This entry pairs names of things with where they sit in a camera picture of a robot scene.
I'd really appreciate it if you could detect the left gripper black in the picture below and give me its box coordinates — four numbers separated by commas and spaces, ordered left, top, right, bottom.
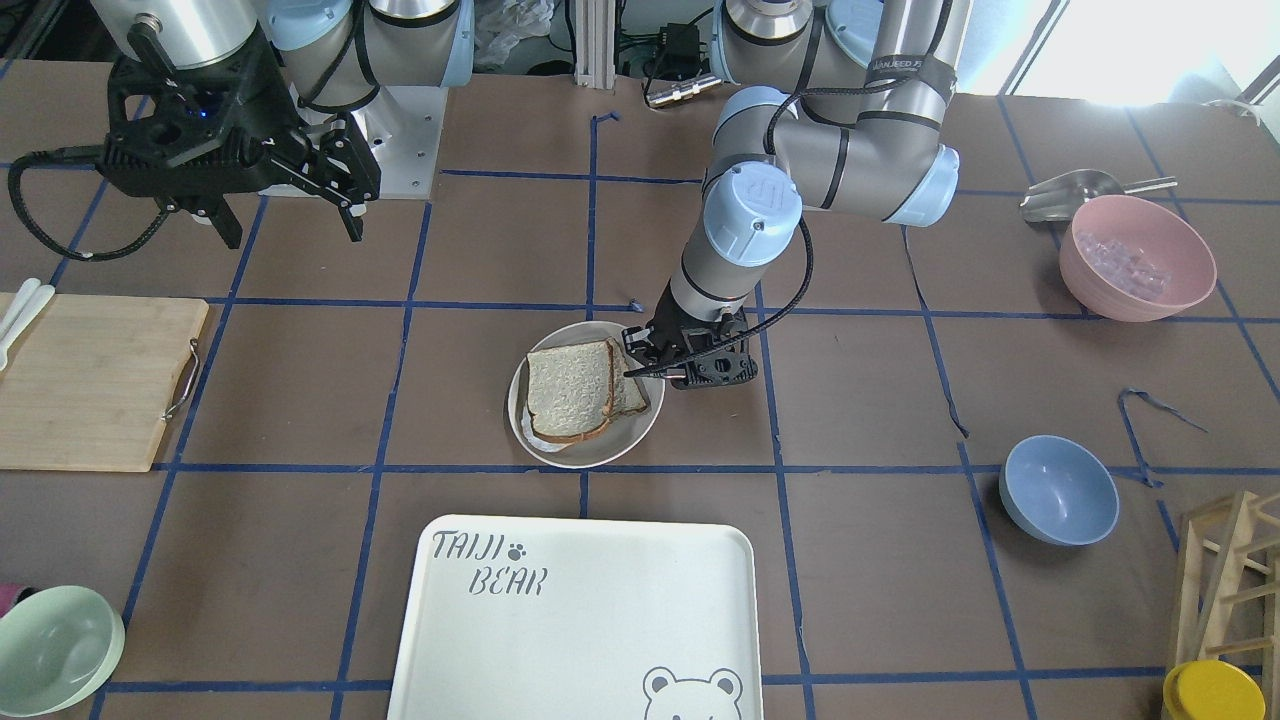
622, 300, 756, 389

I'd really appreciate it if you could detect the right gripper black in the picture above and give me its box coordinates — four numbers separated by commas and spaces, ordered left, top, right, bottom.
100, 26, 381, 250

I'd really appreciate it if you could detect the bread slice from board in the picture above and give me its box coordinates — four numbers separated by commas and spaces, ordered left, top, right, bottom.
525, 340, 614, 445

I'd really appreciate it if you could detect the white round plate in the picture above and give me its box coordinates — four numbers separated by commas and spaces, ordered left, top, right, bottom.
506, 320, 667, 470

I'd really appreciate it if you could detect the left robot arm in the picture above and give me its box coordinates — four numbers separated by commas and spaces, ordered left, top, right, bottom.
622, 1, 972, 389

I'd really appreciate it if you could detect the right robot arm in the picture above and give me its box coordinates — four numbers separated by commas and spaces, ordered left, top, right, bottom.
93, 1, 475, 249

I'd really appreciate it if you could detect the bread slice on plate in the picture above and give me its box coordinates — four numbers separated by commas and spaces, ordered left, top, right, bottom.
605, 338, 649, 418

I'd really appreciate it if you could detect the wooden cutting board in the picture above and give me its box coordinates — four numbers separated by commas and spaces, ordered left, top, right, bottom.
1, 293, 210, 473

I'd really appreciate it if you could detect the white spoon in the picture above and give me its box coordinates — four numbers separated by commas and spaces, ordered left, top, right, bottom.
0, 277, 56, 373

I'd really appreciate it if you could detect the cream bear tray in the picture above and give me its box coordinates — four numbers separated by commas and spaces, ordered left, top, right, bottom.
388, 514, 765, 719

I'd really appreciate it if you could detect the blue bowl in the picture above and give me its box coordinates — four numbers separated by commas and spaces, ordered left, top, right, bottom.
998, 436, 1120, 547

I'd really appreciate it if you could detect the metal scoop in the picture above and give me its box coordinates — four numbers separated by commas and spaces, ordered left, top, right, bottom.
1019, 169, 1179, 224

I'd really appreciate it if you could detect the pink cloth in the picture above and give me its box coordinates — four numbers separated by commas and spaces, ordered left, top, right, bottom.
0, 582, 38, 616

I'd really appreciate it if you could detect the pink bowl with ice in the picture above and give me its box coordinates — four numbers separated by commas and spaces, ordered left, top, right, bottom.
1059, 195, 1219, 323

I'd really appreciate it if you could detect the light green bowl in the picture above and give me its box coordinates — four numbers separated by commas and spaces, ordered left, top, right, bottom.
1, 585, 125, 717

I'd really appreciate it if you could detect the wooden mug rack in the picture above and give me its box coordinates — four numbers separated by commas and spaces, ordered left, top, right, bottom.
1167, 491, 1277, 692

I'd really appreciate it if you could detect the yellow mug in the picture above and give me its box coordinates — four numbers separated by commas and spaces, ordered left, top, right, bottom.
1162, 659, 1267, 719

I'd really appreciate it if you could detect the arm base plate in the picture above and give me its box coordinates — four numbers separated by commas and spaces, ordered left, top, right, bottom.
260, 77, 449, 211

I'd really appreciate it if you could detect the aluminium frame post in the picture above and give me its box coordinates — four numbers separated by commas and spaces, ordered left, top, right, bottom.
564, 1, 620, 94

